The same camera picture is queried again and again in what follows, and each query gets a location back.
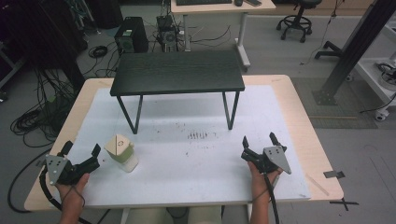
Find small black table riser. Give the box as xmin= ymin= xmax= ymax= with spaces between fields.
xmin=109 ymin=49 xmax=246 ymax=135

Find white office desk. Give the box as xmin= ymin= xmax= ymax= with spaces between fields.
xmin=170 ymin=0 xmax=277 ymax=71

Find white table mat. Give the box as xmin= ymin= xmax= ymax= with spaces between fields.
xmin=50 ymin=84 xmax=312 ymax=209

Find black metal post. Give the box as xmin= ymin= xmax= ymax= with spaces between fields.
xmin=312 ymin=0 xmax=396 ymax=106

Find thick black floor cable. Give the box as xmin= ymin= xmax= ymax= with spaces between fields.
xmin=7 ymin=148 xmax=52 ymax=214

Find black stand base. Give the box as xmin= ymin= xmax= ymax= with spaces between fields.
xmin=314 ymin=40 xmax=344 ymax=60

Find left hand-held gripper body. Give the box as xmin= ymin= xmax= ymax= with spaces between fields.
xmin=39 ymin=148 xmax=101 ymax=187

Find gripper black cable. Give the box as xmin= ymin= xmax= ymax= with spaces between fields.
xmin=38 ymin=167 xmax=94 ymax=224
xmin=262 ymin=172 xmax=281 ymax=224

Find green bin with cream lid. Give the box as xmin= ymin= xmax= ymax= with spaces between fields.
xmin=104 ymin=133 xmax=139 ymax=174

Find bundle of black floor cables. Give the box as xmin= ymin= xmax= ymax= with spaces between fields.
xmin=8 ymin=68 xmax=82 ymax=148

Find black office chair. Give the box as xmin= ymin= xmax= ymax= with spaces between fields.
xmin=276 ymin=0 xmax=323 ymax=44

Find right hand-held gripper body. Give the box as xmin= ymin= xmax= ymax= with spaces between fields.
xmin=241 ymin=145 xmax=292 ymax=175

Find light wooden table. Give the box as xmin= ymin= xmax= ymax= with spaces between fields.
xmin=23 ymin=74 xmax=345 ymax=213

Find black keyboard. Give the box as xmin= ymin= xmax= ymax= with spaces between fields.
xmin=176 ymin=0 xmax=233 ymax=7

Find white cart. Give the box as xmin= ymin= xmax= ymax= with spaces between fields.
xmin=354 ymin=18 xmax=396 ymax=121

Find black curtain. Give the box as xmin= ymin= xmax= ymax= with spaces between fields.
xmin=0 ymin=0 xmax=89 ymax=91

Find person's legs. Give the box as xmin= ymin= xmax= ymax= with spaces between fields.
xmin=125 ymin=204 xmax=222 ymax=224

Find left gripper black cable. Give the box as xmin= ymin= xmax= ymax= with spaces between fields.
xmin=38 ymin=167 xmax=94 ymax=224

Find open computer case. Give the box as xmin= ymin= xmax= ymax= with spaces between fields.
xmin=155 ymin=14 xmax=180 ymax=53

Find person's right hand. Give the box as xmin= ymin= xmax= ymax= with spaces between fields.
xmin=247 ymin=161 xmax=284 ymax=202

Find person's left hand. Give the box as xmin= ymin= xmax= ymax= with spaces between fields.
xmin=56 ymin=173 xmax=92 ymax=207

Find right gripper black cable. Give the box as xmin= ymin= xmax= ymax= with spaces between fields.
xmin=262 ymin=172 xmax=281 ymax=224

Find coiled black cable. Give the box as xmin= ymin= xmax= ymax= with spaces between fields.
xmin=88 ymin=45 xmax=109 ymax=59

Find black computer tower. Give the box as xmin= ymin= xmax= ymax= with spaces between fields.
xmin=114 ymin=16 xmax=149 ymax=54

